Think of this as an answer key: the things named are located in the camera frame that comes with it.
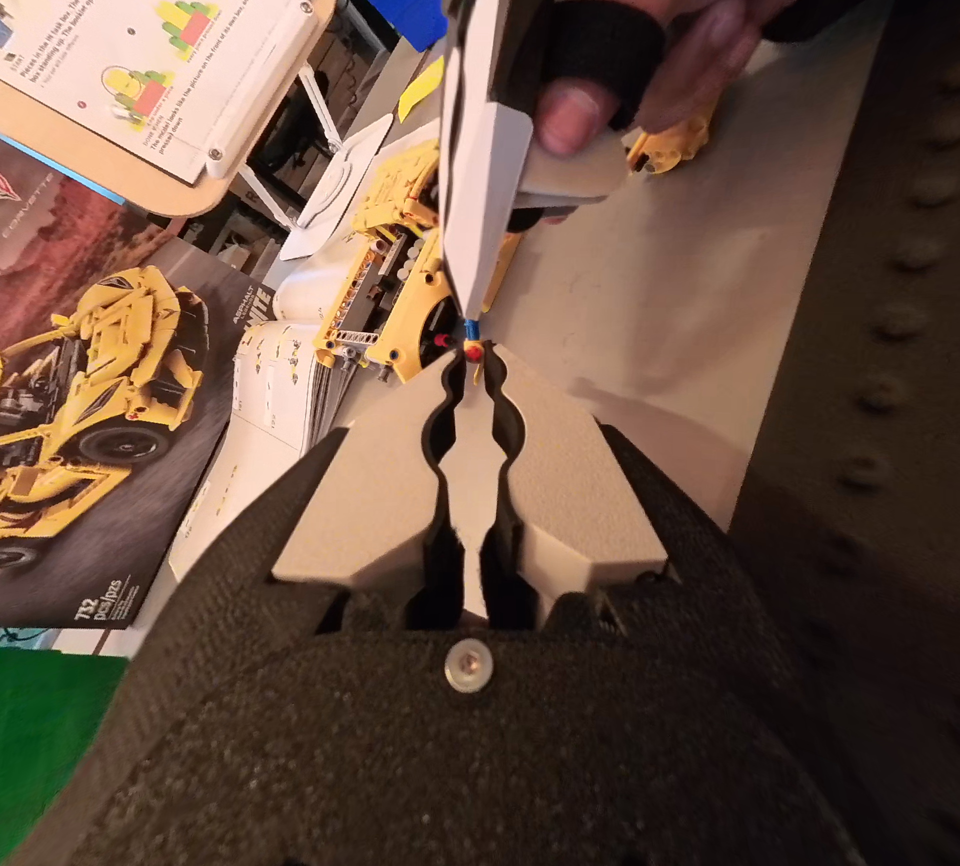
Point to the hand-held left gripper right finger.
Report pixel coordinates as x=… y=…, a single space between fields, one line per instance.
x=585 y=506

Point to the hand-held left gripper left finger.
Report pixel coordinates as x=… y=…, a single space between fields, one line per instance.
x=360 y=506

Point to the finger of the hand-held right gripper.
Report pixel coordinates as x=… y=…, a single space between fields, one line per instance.
x=448 y=130
x=487 y=205

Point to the short blue pin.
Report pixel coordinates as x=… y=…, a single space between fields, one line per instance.
x=472 y=329

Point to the yellow toy brick car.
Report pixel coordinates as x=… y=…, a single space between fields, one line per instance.
x=405 y=326

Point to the yellow brick subassembly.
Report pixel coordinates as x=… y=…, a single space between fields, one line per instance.
x=478 y=372

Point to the grey desk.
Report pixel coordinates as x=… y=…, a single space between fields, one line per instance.
x=660 y=296

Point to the yellow sticky note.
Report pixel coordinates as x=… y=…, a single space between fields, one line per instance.
x=420 y=89

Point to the open instruction booklet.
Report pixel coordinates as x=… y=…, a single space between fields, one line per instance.
x=262 y=416

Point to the yellow curved panel piece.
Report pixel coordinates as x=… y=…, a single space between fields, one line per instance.
x=671 y=142

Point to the toy car set box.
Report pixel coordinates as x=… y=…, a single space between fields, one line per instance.
x=90 y=371

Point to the wooden clipboard board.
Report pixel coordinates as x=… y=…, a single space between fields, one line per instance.
x=150 y=194

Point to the green storage bin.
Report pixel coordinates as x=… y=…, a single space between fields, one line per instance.
x=45 y=731

